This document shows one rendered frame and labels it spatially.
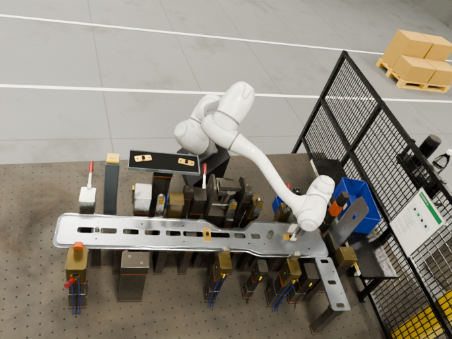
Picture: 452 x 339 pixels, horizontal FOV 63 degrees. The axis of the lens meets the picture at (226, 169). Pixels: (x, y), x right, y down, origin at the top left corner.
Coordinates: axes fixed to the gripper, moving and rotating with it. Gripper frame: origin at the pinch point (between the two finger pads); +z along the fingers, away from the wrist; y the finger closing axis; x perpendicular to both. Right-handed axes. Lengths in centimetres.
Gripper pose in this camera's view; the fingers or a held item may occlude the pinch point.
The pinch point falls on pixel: (293, 232)
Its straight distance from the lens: 201.5
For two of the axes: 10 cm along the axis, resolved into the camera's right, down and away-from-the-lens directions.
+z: -2.5, 7.0, 6.7
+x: 9.6, 0.9, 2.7
